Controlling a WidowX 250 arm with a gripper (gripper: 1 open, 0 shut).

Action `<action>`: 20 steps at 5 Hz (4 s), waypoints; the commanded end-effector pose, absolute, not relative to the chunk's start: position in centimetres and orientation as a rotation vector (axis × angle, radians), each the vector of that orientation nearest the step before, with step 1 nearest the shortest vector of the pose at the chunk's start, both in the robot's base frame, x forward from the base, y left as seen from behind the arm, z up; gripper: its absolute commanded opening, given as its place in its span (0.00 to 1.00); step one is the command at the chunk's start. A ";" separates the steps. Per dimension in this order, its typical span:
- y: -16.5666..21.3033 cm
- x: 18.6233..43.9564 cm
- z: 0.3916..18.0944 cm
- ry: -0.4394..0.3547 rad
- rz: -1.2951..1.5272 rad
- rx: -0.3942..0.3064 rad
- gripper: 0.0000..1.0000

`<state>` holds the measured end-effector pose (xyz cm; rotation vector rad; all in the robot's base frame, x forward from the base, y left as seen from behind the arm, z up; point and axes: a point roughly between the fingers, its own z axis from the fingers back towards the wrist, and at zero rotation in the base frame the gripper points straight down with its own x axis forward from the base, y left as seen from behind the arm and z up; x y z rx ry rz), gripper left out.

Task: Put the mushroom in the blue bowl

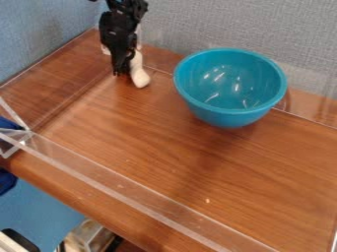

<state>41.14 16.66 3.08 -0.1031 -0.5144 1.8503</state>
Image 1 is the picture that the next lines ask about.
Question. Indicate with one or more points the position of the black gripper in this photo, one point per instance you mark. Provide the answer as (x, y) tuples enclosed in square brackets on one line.
[(117, 24)]

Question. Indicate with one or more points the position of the white and brown toy mushroom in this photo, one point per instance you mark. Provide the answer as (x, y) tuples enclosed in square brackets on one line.
[(133, 69)]

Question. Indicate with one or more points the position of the blue plastic bowl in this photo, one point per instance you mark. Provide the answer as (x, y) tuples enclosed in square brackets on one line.
[(230, 85)]

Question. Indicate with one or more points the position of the clear acrylic barrier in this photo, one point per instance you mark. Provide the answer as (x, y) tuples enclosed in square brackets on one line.
[(173, 184)]

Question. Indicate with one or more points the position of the black and white object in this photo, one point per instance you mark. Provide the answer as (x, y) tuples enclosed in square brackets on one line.
[(13, 242)]

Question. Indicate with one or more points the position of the metal frame under table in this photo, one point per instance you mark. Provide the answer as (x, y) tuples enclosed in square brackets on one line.
[(88, 237)]

